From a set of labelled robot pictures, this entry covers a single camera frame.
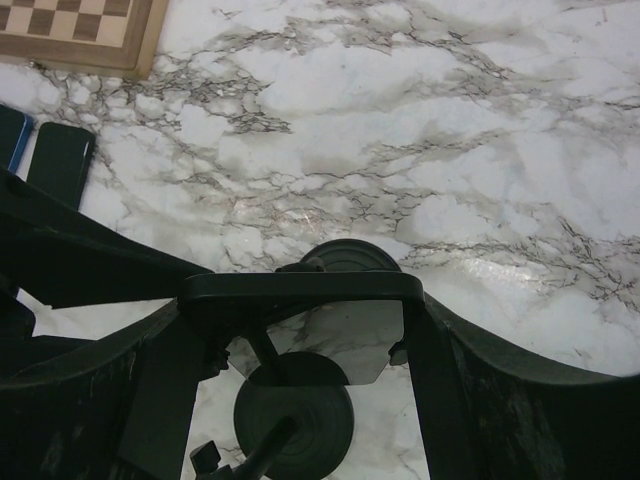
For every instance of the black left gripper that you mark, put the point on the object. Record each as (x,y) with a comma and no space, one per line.
(65,259)

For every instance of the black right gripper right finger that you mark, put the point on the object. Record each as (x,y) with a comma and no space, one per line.
(489,409)

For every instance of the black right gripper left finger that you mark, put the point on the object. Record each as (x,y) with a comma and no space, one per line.
(116,408)

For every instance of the black phone stand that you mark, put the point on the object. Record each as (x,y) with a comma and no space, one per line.
(336,317)
(293,418)

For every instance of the black phone blue edge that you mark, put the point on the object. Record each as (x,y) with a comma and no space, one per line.
(15,130)

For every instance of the wooden chessboard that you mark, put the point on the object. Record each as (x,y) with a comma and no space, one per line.
(117,38)

